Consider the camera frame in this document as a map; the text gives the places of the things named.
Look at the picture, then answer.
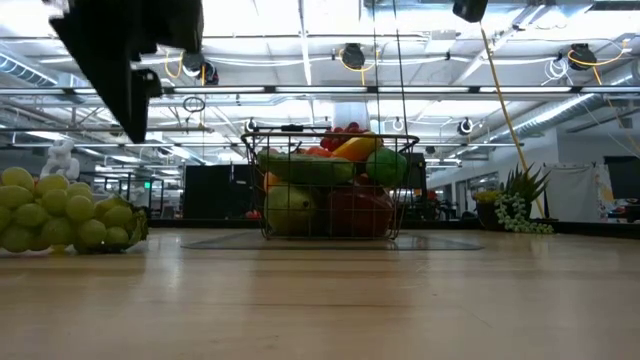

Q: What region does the gold wire basket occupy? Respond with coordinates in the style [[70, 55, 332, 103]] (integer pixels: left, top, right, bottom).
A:
[[240, 132, 420, 241]]

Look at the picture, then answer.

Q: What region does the yellow hanging cord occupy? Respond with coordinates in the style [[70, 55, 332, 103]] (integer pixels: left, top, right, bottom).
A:
[[478, 22, 547, 219]]

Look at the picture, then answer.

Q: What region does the green grape bunch with leaf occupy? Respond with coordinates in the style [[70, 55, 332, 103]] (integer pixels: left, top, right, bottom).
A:
[[0, 166, 150, 254]]

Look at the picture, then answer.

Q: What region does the black partition panel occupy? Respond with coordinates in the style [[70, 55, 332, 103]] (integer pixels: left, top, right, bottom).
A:
[[182, 163, 265, 220]]

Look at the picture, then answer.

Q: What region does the black computer tower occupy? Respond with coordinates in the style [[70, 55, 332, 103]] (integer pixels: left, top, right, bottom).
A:
[[405, 151, 428, 188]]

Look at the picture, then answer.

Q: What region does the spiky green potted plant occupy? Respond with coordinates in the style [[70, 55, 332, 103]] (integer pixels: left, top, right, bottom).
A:
[[498, 162, 551, 206]]

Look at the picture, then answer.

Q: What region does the white humanoid robot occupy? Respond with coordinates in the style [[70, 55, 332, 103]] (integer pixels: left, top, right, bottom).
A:
[[39, 138, 81, 182]]

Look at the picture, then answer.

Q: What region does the trailing pale green plant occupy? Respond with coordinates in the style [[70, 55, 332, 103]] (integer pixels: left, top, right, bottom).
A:
[[493, 192, 555, 235]]

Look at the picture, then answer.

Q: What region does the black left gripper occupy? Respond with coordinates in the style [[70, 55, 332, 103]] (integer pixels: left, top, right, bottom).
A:
[[42, 0, 204, 145]]

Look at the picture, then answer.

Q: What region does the white hanging cloth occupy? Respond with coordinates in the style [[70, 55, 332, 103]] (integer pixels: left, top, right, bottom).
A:
[[542, 162, 615, 224]]

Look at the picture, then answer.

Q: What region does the green plastic lime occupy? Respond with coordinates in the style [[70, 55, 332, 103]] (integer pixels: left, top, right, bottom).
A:
[[366, 147, 409, 189]]

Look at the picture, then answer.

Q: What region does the yellow banana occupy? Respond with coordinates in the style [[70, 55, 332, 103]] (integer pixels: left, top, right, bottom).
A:
[[332, 134, 384, 162]]

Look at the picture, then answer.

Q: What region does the red grape bunch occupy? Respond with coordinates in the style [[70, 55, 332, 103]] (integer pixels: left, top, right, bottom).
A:
[[319, 121, 370, 151]]

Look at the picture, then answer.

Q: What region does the dark plant pot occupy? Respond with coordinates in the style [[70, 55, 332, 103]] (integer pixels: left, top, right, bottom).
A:
[[472, 189, 506, 231]]

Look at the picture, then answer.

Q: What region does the silver air duct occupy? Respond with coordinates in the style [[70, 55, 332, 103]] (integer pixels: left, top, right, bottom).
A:
[[487, 59, 640, 146], [0, 52, 89, 104]]

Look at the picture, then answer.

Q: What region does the green cucumber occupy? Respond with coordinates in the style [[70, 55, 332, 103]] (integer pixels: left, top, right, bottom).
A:
[[256, 148, 357, 187]]

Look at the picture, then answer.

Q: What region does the green pear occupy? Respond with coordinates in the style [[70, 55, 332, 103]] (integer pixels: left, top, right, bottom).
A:
[[264, 184, 319, 237]]

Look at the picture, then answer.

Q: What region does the long ceiling light bar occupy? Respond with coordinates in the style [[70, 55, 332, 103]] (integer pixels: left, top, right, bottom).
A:
[[0, 85, 640, 95]]

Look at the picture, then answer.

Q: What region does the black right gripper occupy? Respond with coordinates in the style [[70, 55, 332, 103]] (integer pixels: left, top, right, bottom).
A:
[[452, 0, 489, 24]]

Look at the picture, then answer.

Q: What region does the black aluminium table frame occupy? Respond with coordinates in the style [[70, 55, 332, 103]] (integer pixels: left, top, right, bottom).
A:
[[147, 217, 640, 239]]

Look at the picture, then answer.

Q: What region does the black hanging cable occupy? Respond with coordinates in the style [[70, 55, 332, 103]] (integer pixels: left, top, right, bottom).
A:
[[372, 0, 407, 136]]

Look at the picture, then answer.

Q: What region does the dark red glossy fruit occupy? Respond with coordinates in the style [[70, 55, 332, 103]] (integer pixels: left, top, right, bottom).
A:
[[324, 180, 396, 239]]

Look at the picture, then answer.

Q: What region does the black box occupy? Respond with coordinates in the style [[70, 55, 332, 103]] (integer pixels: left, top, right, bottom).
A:
[[603, 154, 640, 199]]

